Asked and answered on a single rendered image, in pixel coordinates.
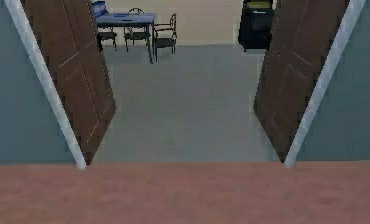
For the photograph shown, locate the brown wooden room door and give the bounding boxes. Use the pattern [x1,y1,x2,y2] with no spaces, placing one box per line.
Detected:
[20,0,117,166]
[253,0,350,164]

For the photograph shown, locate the black metal chair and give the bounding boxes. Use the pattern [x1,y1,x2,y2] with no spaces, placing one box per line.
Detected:
[123,7,151,53]
[152,13,178,63]
[97,27,118,52]

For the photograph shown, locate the black cabinet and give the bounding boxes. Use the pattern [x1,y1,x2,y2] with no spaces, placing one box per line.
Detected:
[237,0,275,53]

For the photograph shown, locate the blue dining table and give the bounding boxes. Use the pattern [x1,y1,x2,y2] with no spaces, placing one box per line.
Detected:
[95,12,158,65]

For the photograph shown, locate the blue laptop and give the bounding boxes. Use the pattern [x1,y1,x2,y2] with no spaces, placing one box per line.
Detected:
[92,0,110,18]

